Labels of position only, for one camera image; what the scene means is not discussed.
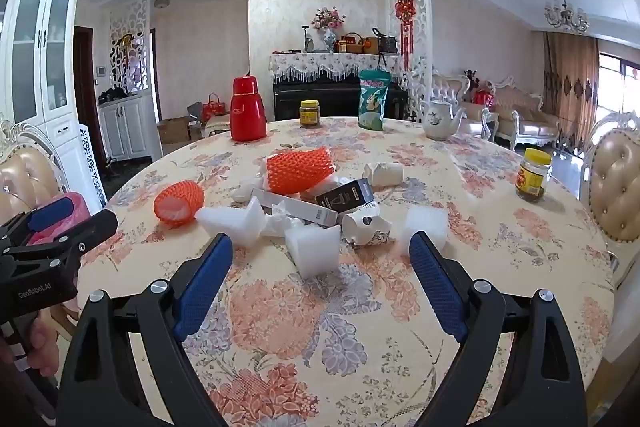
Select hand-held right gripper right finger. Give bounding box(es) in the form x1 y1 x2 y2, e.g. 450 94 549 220
407 231 588 427

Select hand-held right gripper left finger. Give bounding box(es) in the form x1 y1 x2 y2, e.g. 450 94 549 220
56 232 236 427

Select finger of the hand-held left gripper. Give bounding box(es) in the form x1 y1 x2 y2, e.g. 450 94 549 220
0 196 76 252
0 209 119 279

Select white tissue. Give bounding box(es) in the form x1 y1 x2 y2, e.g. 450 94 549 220
195 197 266 249
230 157 271 204

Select small orange foam net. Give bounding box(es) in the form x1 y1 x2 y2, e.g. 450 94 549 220
153 180 205 228

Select long white carton box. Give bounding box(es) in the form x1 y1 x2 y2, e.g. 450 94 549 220
251 188 339 228

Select black carton box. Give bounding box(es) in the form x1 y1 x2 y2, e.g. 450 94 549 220
314 178 375 214

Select large orange foam net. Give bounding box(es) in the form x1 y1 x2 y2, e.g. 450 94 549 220
266 147 335 195

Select person's left hand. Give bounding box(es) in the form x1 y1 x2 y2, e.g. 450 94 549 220
22 306 63 379

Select beige ornate padded chair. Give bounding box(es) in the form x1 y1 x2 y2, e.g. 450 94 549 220
582 114 640 258
0 114 71 228

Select white patterned tower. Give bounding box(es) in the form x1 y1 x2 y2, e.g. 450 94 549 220
79 124 108 208

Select crumpled paper cup dark print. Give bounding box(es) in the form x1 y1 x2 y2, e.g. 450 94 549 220
341 202 392 246

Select white low cabinet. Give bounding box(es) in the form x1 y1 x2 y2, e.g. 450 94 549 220
99 94 163 160

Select cardboard box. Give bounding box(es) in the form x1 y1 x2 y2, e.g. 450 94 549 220
157 117 193 145

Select dark wooden door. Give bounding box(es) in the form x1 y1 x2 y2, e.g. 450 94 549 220
74 26 108 168

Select black bags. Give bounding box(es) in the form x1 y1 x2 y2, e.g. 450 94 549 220
97 88 132 104

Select white glass-door cabinet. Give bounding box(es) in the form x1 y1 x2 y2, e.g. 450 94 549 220
0 0 108 208

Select white dining chair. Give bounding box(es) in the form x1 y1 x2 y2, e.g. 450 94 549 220
202 113 235 138

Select red handbag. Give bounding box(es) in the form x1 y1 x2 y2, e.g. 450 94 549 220
202 93 228 118

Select white teapot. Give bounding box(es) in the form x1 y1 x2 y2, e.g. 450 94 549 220
419 99 467 142

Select red thermos jug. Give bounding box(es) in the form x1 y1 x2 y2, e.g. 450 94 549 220
229 76 268 142

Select white carved screen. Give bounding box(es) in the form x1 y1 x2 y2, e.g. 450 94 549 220
385 0 432 122
110 0 152 95

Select cream ornate sofa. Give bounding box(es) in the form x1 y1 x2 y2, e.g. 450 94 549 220
487 77 561 150

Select yellow-lid jar yellow label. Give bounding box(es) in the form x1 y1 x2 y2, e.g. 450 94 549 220
299 100 322 129

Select cream ornate armchair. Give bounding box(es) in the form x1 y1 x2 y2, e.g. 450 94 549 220
431 69 493 135

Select green snack bag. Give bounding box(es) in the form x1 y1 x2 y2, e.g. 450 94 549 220
358 69 392 131

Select black piano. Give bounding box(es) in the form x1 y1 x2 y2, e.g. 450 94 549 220
272 79 408 122

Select brown curtains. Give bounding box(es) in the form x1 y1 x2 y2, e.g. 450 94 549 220
544 31 600 152

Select floral fringed piano cloth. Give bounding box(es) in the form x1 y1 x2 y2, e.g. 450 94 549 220
269 52 403 85

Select black handbag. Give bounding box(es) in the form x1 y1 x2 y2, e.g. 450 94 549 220
372 28 399 55

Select woven basket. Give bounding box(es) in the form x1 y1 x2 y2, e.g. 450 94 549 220
336 33 363 54

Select window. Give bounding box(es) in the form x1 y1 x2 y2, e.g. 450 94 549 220
597 52 640 132

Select red knot ornament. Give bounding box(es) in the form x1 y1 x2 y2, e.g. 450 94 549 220
394 0 418 70

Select pink flowers in vase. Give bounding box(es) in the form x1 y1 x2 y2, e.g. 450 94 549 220
311 7 347 52

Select chandelier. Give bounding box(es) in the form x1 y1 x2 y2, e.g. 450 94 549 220
544 0 590 32

